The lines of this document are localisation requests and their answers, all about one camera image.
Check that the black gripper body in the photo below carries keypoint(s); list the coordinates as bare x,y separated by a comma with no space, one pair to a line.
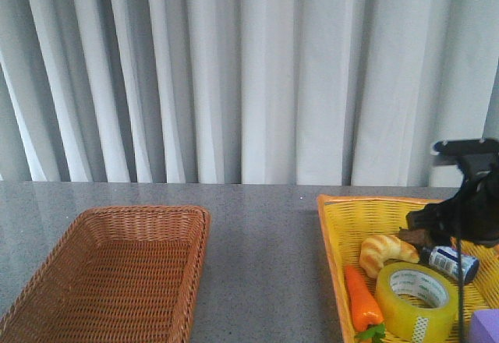
471,214

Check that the yellow clear packing tape roll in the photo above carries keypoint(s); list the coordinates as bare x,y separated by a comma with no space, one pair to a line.
418,304

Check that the blue labelled small bottle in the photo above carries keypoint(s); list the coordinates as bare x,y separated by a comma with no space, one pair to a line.
449,261

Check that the brown dried leaf object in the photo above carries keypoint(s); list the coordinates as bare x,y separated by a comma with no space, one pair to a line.
415,237

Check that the toy croissant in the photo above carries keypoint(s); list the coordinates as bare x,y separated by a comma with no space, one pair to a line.
378,249

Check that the purple foam block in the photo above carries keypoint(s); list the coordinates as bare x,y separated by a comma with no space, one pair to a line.
484,327

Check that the yellow plastic woven basket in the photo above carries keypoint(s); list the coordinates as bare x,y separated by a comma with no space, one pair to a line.
347,220

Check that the orange toy carrot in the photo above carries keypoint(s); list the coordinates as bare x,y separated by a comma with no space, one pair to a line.
367,317

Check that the white pleated curtain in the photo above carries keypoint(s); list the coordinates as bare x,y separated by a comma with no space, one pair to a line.
307,92

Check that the brown wicker basket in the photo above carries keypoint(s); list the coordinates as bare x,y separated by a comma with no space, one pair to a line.
118,274

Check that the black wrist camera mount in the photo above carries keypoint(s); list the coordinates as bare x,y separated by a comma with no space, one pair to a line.
472,157

